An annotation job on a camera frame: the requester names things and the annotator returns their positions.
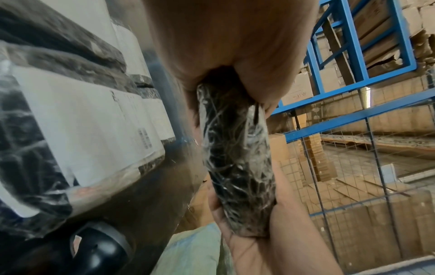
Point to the person's right hand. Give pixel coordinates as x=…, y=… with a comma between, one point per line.
x=278, y=241

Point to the person's left hand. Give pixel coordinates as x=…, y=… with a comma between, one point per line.
x=221, y=35

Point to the black plastic-wrapped roll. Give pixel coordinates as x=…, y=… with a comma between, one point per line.
x=238, y=161

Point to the pale woven sack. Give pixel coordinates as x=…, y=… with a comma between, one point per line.
x=197, y=252

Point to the black wrapped package white label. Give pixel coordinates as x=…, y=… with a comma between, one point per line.
x=158, y=115
x=129, y=35
x=51, y=35

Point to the printed cardboard box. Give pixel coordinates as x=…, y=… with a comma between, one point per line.
x=299, y=87

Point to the pile of flat cardboard cartons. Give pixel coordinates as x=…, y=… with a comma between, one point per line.
x=367, y=204

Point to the clear plastic film sheet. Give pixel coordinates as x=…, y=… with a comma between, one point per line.
x=170, y=188

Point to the blue metal storage rack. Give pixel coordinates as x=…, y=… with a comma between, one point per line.
x=353, y=48

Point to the wooden pallet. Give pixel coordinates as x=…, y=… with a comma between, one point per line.
x=380, y=142

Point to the large black package white label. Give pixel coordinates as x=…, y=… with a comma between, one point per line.
x=88, y=129

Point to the stack of cardboard boxes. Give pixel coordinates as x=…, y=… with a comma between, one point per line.
x=384, y=29

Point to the black round plastic fitting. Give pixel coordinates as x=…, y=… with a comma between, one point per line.
x=98, y=249

